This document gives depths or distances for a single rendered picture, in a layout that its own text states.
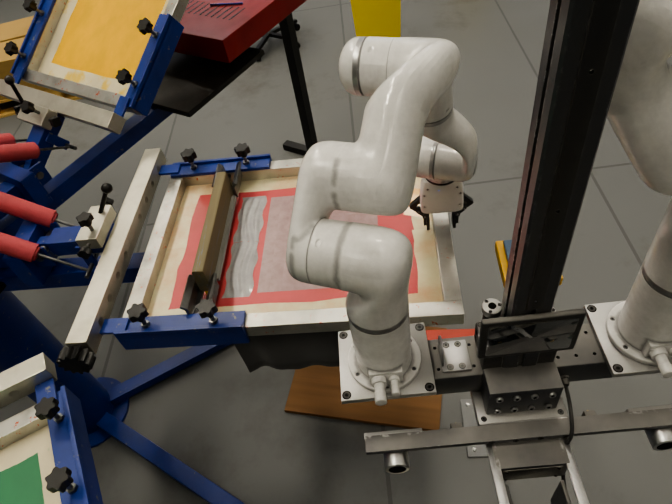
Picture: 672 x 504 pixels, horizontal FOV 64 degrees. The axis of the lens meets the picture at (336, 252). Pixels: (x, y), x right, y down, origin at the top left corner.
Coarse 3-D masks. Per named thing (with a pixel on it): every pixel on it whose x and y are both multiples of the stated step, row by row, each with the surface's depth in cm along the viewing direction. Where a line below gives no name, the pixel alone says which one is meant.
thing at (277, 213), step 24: (264, 192) 154; (288, 192) 153; (192, 216) 152; (264, 216) 148; (288, 216) 146; (336, 216) 144; (360, 216) 143; (384, 216) 141; (408, 216) 140; (192, 240) 145; (264, 240) 142
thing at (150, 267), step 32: (288, 160) 157; (160, 224) 146; (448, 224) 132; (160, 256) 140; (448, 256) 125; (448, 288) 119; (256, 320) 120; (288, 320) 119; (320, 320) 118; (416, 320) 116; (448, 320) 116
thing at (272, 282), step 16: (192, 256) 141; (272, 256) 137; (224, 272) 136; (256, 272) 135; (272, 272) 134; (288, 272) 133; (416, 272) 128; (176, 288) 135; (224, 288) 132; (256, 288) 131; (272, 288) 130; (288, 288) 130; (304, 288) 129; (320, 288) 128; (416, 288) 124; (176, 304) 131; (224, 304) 129; (240, 304) 128
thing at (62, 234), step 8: (112, 224) 141; (56, 232) 142; (64, 232) 142; (72, 232) 141; (48, 240) 140; (56, 240) 140; (64, 240) 139; (72, 240) 139; (56, 248) 141; (64, 248) 141; (72, 248) 141; (96, 248) 140
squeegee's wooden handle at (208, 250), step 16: (224, 176) 145; (224, 192) 143; (208, 208) 137; (224, 208) 142; (208, 224) 133; (224, 224) 141; (208, 240) 129; (208, 256) 127; (192, 272) 123; (208, 272) 126
